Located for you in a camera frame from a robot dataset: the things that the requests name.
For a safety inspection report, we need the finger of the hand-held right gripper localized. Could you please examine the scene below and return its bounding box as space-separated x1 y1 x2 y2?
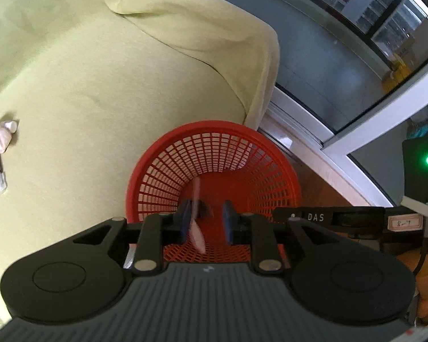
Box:
273 206 386 239

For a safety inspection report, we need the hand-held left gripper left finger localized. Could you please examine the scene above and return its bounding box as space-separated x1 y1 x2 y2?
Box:
71 199 195 276

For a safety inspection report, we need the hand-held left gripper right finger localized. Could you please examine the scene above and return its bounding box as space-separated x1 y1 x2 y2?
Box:
221 199 344 276

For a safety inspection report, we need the pink tissue paper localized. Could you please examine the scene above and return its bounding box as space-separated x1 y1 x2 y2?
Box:
188 177 208 254

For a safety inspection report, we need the red plastic mesh basket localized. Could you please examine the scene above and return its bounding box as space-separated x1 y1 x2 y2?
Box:
126 121 302 262

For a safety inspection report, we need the white tissue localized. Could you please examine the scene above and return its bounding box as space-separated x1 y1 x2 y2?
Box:
0 117 19 153

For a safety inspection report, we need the yellow-green covered sofa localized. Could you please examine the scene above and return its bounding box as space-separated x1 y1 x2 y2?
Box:
0 0 281 330

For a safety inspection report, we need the black cable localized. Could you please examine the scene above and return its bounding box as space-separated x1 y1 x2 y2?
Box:
412 171 428 283

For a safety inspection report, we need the white sliding door frame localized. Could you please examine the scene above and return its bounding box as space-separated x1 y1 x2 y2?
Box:
259 48 428 219

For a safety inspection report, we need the black window frame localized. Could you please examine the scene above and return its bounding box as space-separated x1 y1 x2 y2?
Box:
221 0 428 77

